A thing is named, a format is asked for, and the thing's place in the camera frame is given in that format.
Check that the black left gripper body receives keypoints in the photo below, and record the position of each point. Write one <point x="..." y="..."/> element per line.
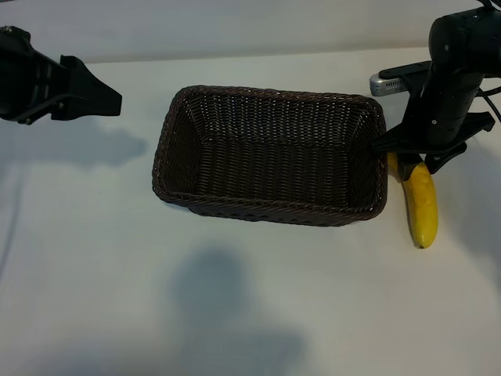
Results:
<point x="23" y="82"/>

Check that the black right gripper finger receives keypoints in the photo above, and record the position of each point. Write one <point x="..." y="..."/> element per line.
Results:
<point x="440" y="158"/>
<point x="409" y="164"/>

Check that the black right camera bracket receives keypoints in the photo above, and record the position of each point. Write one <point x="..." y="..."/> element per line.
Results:
<point x="403" y="69"/>

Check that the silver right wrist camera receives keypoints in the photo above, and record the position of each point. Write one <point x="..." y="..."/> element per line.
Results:
<point x="385" y="85"/>

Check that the dark brown wicker basket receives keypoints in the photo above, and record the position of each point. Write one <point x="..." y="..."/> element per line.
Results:
<point x="266" y="164"/>

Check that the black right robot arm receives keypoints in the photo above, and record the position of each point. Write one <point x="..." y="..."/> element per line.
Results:
<point x="462" y="35"/>

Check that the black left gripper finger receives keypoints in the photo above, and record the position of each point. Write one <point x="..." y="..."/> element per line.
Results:
<point x="90" y="90"/>
<point x="90" y="107"/>

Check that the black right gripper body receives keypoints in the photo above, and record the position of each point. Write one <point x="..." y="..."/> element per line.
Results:
<point x="446" y="113"/>

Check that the yellow banana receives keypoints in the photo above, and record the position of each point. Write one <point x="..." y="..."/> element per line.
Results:
<point x="424" y="207"/>

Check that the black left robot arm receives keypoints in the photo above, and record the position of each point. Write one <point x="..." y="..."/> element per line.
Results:
<point x="11" y="35"/>

